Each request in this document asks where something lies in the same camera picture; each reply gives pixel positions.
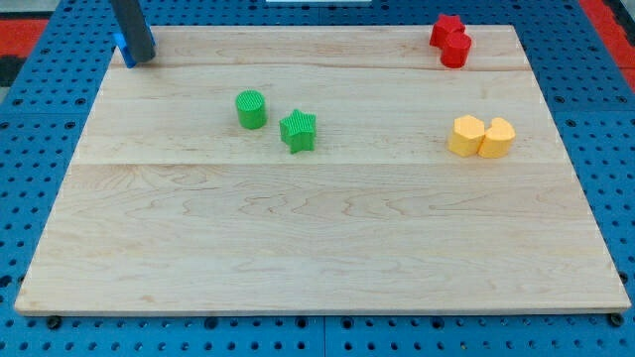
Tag green circle block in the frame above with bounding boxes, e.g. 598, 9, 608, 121
235, 89, 267, 130

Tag red star block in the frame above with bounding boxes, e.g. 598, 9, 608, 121
430, 14, 465, 49

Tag yellow hexagon block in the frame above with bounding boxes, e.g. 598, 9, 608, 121
447, 115, 485, 157

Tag wooden board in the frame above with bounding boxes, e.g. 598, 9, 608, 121
15, 25, 631, 316

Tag red cylinder block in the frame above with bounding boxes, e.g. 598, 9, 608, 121
441, 32, 472, 68

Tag green star block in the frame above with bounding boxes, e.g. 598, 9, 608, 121
279, 109, 317, 154

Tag blue block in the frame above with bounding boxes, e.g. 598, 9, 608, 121
113, 24, 156, 68

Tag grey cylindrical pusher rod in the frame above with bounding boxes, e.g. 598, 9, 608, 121
110, 0, 148, 34

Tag yellow heart block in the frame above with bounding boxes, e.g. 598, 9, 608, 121
477, 117, 516, 159

